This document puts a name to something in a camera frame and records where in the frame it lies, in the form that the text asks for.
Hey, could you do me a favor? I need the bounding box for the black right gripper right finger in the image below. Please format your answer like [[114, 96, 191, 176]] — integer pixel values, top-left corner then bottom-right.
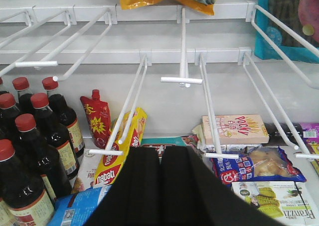
[[161, 146, 280, 226]]

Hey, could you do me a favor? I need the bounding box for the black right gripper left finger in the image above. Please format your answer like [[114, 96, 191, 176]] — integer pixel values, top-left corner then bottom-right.
[[84, 146, 200, 226]]

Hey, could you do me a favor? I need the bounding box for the Franzzi cookie box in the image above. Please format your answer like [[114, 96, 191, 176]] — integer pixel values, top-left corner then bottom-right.
[[231, 181, 319, 226]]

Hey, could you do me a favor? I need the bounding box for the blue snack bag lower left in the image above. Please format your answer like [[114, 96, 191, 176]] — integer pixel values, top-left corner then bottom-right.
[[48, 185, 111, 226]]

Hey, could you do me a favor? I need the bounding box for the yellow Nabati wafer box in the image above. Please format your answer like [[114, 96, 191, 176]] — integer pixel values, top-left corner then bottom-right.
[[93, 107, 148, 189]]

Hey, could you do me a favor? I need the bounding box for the blue white snack packet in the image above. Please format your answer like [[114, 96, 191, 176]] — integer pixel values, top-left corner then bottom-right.
[[210, 147, 307, 186]]

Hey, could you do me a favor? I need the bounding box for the pink Pocky box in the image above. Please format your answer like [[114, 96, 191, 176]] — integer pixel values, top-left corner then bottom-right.
[[215, 114, 269, 144]]

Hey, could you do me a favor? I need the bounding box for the red spouted sauce pouch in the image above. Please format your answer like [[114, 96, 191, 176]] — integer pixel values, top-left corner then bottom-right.
[[80, 89, 111, 149]]

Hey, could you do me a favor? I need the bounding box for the dark soy sauce bottle red cap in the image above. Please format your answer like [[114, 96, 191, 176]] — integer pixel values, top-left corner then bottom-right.
[[0, 139, 54, 226]]

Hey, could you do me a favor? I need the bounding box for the white T-end peg hook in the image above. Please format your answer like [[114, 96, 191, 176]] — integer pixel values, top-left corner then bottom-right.
[[160, 7, 203, 88]]

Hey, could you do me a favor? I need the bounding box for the teal sweet potato noodle bag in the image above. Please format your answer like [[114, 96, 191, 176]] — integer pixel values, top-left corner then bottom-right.
[[255, 0, 319, 63]]

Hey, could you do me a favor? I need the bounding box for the white double wire hook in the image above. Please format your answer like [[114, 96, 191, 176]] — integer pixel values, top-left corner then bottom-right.
[[89, 54, 148, 156]]

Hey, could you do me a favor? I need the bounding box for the white lower hook rail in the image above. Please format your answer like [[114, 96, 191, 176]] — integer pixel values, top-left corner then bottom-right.
[[0, 46, 255, 65]]

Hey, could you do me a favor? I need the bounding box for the white hook rail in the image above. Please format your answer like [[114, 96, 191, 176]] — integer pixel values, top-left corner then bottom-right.
[[0, 0, 256, 25], [0, 46, 255, 65]]

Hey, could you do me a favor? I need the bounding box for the white upper hook rail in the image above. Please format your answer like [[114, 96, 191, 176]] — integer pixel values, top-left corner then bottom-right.
[[0, 0, 256, 25]]

